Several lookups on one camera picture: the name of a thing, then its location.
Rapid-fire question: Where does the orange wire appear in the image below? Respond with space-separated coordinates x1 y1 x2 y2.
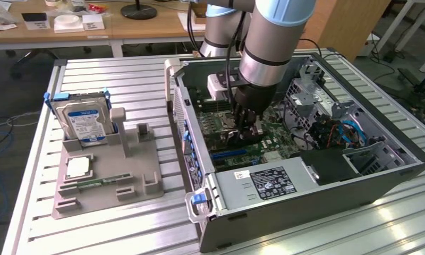
326 124 341 148

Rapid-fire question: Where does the light wooden desk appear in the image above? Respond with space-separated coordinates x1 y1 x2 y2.
0 0 113 51
112 0 306 46

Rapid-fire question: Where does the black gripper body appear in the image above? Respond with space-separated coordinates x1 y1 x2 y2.
232 83 278 117

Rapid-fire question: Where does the hard disk with blue carrier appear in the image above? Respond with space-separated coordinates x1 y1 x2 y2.
42 89 113 148

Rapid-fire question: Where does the flat white box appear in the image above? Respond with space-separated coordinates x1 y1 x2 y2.
52 21 85 35

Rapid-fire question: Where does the black and white box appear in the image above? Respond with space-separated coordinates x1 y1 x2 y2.
20 12 52 31

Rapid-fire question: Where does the silver CPU socket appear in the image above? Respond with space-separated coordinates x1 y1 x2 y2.
216 110 237 132

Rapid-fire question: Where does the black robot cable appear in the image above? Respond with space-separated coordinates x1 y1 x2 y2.
186 0 250 108

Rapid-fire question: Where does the blue floor cable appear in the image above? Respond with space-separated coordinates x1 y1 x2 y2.
0 124 14 230

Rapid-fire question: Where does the green RAM stick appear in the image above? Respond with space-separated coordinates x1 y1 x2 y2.
73 174 132 189

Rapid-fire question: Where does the black floor stand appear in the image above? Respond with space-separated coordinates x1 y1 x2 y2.
396 47 425 107

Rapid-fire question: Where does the black plastic shroud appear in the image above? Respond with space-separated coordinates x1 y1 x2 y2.
300 148 364 186

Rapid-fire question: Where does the white paper stack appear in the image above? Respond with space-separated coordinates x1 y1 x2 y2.
177 12 206 33

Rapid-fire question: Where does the wooden cabinet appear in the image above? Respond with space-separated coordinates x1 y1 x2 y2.
278 0 393 62

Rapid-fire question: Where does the black chair base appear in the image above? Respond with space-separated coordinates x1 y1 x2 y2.
6 49 60 79

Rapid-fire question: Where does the green motherboard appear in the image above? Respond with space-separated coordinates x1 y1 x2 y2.
194 91 302 173

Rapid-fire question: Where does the grey floor cable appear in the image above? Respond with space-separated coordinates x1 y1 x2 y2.
0 110 41 127

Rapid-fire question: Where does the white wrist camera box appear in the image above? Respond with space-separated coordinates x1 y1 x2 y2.
206 73 236 101

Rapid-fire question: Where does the red packet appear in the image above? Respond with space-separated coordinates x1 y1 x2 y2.
85 2 106 14

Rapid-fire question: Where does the white desk frame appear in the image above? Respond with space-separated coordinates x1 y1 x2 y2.
372 0 425 73

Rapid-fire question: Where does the silver metal disk bay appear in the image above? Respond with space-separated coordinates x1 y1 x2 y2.
282 63 358 129

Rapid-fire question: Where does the silver CPU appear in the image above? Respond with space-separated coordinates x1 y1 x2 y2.
65 158 93 179

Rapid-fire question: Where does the grey open PC case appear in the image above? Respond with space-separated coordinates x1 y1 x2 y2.
164 52 425 253

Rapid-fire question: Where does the green GPU with black fan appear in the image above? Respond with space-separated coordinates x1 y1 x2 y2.
218 126 264 147

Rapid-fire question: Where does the silver drive bracket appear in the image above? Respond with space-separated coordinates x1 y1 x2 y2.
341 140 400 176

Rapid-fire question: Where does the grey power supply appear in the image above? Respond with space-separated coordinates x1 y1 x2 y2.
212 156 321 210

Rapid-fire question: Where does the silver chipset heat sink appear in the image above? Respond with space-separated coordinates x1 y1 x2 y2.
262 151 285 162

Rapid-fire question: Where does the white labelled box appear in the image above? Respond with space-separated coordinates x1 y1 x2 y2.
81 14 106 31

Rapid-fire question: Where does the black table cable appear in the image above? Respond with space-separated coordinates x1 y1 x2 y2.
297 39 344 58

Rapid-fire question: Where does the black RAM slot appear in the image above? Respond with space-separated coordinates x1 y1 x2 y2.
200 100 234 109
201 104 234 112

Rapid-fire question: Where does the blue wire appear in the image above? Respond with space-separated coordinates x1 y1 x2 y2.
340 119 368 148

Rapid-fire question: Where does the clear plastic bag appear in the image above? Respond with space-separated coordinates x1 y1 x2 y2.
0 0 18 25

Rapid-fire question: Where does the grey parts rack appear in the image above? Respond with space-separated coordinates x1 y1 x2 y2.
50 106 166 221

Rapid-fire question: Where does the black round lamp base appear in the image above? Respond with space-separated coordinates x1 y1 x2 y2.
120 0 158 21

